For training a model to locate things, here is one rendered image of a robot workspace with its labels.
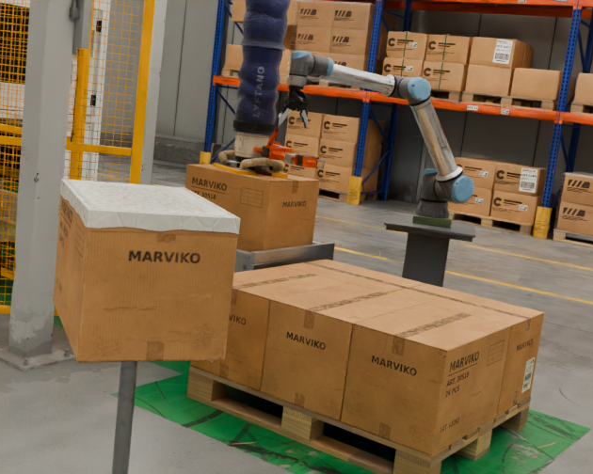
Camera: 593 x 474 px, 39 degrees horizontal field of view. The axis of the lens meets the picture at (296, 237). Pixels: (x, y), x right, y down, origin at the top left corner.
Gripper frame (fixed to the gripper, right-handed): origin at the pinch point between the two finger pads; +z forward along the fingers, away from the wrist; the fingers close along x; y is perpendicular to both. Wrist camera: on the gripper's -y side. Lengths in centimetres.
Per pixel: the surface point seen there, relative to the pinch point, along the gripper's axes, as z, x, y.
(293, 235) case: 55, -15, 13
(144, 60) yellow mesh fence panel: -23, 59, 58
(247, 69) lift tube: -25.9, 11.4, 36.4
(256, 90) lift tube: -15.7, 6.6, 32.3
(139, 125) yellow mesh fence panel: 10, 58, 58
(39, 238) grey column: 65, 110, 26
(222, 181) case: 33, 18, 34
